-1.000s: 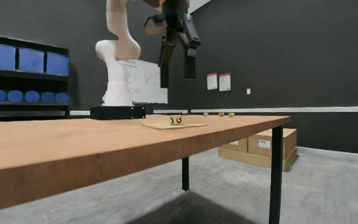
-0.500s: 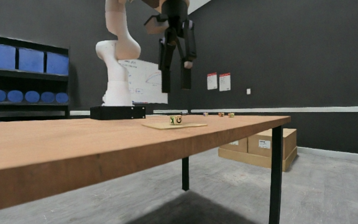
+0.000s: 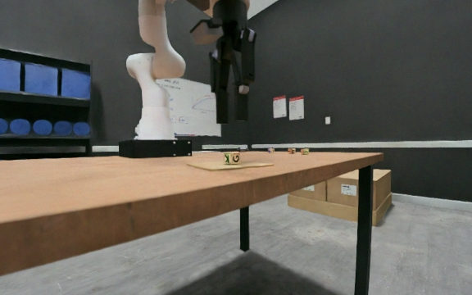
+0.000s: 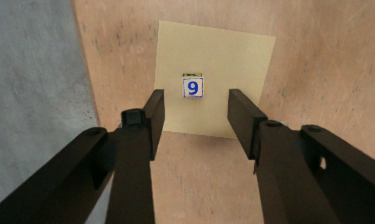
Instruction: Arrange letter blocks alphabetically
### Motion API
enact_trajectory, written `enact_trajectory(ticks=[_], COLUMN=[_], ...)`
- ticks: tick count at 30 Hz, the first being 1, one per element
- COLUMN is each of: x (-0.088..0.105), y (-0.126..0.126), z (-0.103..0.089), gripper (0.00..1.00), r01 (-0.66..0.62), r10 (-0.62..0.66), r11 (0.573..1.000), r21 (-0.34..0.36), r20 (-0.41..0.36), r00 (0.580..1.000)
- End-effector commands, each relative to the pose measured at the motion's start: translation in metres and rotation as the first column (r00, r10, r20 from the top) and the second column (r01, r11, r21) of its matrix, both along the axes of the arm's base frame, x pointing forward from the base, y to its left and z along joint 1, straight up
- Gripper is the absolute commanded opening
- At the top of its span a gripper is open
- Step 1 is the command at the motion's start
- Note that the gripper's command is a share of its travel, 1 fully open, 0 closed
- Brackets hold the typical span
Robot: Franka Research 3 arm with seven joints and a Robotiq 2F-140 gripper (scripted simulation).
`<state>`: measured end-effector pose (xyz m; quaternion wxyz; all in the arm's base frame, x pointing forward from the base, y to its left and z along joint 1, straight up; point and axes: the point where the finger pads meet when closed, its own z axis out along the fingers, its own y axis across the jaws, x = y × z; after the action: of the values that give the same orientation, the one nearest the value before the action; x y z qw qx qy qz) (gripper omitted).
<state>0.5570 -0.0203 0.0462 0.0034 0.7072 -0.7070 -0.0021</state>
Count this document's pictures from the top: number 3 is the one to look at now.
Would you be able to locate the beige flat mat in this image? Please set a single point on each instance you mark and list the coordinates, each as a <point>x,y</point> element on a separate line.
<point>219,165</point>

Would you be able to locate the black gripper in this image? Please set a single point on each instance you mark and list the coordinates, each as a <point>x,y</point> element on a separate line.
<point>241,52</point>

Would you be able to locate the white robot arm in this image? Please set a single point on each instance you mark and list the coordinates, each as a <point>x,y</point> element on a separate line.
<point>164,64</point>

